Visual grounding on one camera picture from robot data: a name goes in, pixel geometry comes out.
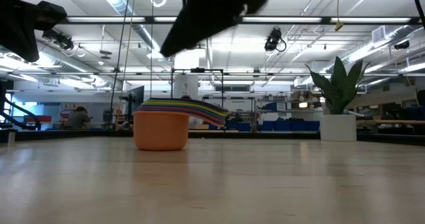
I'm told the yellow hanging cord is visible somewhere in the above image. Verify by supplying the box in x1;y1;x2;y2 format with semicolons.
334;0;345;33

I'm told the hanging black spotlight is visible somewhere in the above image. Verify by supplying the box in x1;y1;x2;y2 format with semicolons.
264;27;288;53
41;26;75;51

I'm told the white column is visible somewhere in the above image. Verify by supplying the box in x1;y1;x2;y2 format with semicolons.
173;74;200;100

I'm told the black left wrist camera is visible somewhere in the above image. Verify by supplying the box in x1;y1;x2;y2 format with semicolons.
35;0;68;31

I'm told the black monitor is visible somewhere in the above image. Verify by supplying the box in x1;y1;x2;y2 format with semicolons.
127;85;145;117

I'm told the white plant pot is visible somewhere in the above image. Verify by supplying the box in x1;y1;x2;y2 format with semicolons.
319;114;358;142

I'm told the overhead light rail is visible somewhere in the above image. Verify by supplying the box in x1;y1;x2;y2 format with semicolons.
59;15;425;26

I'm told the black curved base cable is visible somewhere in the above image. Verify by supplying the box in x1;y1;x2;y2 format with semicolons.
0;96;43;131

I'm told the orange measuring cup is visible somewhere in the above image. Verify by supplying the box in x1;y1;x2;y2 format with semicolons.
133;110;224;152

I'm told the black metal table frame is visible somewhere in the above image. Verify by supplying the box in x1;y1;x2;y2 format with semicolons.
0;129;425;148

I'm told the green snake plant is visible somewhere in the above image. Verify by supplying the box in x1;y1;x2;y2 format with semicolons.
305;55;372;116

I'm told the person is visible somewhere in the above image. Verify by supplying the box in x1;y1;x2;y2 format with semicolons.
64;106;91;130

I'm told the metal storage shelf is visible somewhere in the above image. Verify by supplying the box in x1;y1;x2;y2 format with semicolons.
255;90;325;132

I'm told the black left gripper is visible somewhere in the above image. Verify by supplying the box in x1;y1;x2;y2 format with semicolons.
0;0;41;63

